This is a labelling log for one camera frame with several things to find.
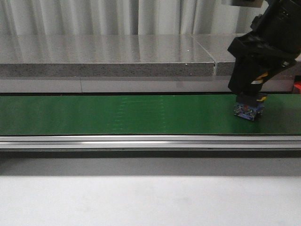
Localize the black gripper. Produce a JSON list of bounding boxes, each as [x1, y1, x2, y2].
[[228, 32, 300, 95]]

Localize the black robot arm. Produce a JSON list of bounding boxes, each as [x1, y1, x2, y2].
[[228, 0, 301, 95]]

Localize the red object at right edge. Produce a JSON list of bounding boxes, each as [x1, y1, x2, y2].
[[292, 81, 301, 94]]

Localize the green conveyor belt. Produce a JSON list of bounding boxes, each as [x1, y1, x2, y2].
[[0, 94, 301, 135]]

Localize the grey stone counter slab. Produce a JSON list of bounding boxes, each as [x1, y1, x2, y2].
[[0, 32, 301, 94]]

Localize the grey pleated curtain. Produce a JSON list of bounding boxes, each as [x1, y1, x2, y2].
[[0, 0, 268, 35]]

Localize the aluminium conveyor side rail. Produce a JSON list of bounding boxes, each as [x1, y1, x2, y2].
[[0, 135, 301, 150]]

